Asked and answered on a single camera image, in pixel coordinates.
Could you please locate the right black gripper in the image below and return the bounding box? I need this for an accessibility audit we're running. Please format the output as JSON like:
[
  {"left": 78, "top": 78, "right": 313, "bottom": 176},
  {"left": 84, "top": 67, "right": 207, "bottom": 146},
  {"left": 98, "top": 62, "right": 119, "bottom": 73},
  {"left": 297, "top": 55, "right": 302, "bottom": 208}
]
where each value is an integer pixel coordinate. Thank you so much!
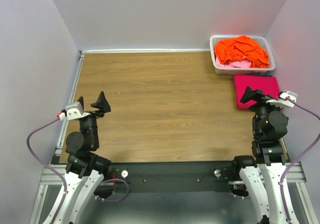
[{"left": 239, "top": 85, "right": 284, "bottom": 137}]

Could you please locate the orange t-shirt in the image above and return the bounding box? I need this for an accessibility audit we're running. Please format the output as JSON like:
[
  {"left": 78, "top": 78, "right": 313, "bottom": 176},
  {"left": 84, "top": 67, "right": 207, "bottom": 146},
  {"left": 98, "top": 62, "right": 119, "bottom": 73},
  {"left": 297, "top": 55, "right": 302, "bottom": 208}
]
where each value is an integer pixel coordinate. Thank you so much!
[{"left": 214, "top": 35, "right": 270, "bottom": 68}]

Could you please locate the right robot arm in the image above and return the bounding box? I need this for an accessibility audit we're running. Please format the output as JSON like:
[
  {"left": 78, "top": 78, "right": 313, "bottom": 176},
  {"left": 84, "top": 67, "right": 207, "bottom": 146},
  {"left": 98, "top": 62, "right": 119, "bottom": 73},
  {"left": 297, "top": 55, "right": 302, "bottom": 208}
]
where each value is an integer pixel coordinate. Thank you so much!
[{"left": 230, "top": 86, "right": 299, "bottom": 224}]

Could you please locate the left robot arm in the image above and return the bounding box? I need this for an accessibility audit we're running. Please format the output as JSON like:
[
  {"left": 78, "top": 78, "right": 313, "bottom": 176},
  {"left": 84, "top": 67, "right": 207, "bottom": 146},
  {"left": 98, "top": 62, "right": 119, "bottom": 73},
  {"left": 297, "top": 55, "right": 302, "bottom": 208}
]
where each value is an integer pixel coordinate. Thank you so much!
[{"left": 44, "top": 92, "right": 112, "bottom": 224}]

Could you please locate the folded magenta t-shirt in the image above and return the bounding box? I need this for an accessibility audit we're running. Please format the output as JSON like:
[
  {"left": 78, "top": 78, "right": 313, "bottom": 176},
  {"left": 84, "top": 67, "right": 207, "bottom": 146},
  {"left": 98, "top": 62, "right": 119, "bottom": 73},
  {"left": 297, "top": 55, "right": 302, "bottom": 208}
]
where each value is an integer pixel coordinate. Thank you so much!
[{"left": 233, "top": 74, "right": 280, "bottom": 110}]

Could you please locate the pink t-shirt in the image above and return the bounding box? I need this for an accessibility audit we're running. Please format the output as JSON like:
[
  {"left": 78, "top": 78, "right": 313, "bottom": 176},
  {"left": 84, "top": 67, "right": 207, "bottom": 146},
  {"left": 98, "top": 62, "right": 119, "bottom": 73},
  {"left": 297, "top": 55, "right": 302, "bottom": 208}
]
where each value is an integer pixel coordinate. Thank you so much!
[{"left": 215, "top": 58, "right": 252, "bottom": 68}]

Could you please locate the white plastic basket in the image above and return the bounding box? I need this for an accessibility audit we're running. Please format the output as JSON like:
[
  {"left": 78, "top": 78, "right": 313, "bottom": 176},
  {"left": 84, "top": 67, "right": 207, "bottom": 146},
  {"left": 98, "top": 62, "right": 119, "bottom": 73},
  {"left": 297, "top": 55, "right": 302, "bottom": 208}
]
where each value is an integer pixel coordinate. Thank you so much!
[{"left": 209, "top": 35, "right": 276, "bottom": 75}]

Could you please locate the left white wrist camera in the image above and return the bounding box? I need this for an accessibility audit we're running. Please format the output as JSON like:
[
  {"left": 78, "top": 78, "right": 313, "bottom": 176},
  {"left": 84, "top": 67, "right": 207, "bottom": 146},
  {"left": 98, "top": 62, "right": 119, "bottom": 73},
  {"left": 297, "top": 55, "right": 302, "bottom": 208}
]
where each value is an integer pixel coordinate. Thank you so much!
[{"left": 57, "top": 101, "right": 91, "bottom": 121}]

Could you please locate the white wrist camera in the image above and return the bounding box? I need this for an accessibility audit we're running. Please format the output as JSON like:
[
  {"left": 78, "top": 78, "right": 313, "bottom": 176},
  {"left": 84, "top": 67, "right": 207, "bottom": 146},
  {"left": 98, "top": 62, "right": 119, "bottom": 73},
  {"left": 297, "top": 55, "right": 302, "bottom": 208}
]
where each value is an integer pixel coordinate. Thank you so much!
[
  {"left": 57, "top": 101, "right": 91, "bottom": 121},
  {"left": 266, "top": 91, "right": 298, "bottom": 109}
]

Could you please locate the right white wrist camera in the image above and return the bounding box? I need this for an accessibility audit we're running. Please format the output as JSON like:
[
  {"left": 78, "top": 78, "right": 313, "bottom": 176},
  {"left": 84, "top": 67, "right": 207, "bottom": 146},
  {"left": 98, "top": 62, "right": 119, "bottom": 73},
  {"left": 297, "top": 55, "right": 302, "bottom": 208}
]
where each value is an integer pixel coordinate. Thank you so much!
[{"left": 266, "top": 91, "right": 298, "bottom": 109}]

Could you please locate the aluminium frame rail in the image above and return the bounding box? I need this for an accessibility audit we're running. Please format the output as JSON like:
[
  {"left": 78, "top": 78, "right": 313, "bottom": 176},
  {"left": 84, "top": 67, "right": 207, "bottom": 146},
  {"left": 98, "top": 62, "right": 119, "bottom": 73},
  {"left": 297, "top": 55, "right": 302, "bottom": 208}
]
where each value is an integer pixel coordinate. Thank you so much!
[{"left": 29, "top": 167, "right": 63, "bottom": 224}]

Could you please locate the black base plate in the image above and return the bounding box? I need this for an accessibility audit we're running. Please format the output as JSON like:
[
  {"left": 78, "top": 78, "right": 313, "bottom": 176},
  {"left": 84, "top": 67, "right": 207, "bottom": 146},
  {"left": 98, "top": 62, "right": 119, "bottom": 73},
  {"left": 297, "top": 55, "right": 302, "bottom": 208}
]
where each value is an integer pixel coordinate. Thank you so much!
[{"left": 95, "top": 161, "right": 250, "bottom": 199}]

